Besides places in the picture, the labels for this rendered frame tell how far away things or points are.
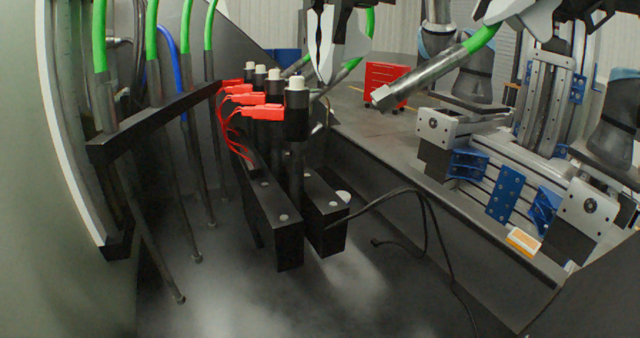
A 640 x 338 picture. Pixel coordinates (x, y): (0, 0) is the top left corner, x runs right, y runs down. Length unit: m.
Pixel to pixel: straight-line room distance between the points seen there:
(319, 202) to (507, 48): 6.65
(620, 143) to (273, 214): 0.74
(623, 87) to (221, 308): 0.90
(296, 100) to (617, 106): 0.70
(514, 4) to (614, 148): 0.55
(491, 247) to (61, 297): 0.51
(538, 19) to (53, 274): 0.48
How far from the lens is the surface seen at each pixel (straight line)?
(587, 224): 0.65
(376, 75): 4.59
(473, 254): 0.43
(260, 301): 0.40
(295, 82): 0.27
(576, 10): 0.30
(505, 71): 6.81
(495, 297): 0.45
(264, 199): 0.33
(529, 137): 0.91
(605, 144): 0.74
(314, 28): 0.30
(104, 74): 0.27
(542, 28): 0.27
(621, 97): 0.74
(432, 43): 0.88
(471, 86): 0.86
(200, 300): 0.42
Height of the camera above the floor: 1.17
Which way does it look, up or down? 26 degrees down
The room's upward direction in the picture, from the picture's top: 2 degrees clockwise
